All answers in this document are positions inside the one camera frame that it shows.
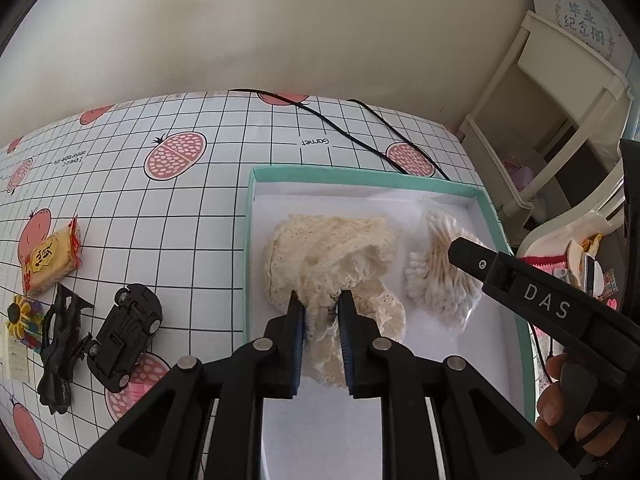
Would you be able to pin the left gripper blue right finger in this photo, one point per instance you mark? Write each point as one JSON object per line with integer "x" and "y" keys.
{"x": 353, "y": 345}

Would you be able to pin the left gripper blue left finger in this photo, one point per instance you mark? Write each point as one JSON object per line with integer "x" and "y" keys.
{"x": 292, "y": 344}

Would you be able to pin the cream lace fabric scrunchie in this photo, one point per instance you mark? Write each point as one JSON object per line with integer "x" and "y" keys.
{"x": 317, "y": 258}

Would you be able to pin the bag of cotton swabs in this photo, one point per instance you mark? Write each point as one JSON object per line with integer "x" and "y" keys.
{"x": 431, "y": 281}

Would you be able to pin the black toy car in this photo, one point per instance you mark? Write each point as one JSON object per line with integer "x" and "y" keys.
{"x": 124, "y": 335}

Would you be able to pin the black toy transformer figure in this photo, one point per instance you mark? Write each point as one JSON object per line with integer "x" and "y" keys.
{"x": 61, "y": 348}

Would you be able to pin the yellow rice cracker snack packet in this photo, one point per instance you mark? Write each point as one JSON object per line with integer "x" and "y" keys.
{"x": 52, "y": 259}

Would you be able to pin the colourful sunflower block toy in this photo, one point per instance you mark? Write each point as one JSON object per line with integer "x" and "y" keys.
{"x": 24, "y": 324}

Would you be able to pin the white claw hair clip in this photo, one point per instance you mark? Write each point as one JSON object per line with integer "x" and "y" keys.
{"x": 16, "y": 360}

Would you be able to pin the crocheted striped mat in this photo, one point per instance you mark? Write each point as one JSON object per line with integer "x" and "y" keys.
{"x": 582, "y": 272}

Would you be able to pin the teal shallow cardboard box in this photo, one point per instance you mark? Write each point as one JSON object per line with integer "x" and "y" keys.
{"x": 495, "y": 340}

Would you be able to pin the pomegranate grid tablecloth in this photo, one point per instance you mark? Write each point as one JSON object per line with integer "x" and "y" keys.
{"x": 158, "y": 187}

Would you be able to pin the cream wooden shelf unit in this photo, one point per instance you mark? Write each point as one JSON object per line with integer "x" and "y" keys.
{"x": 545, "y": 131}

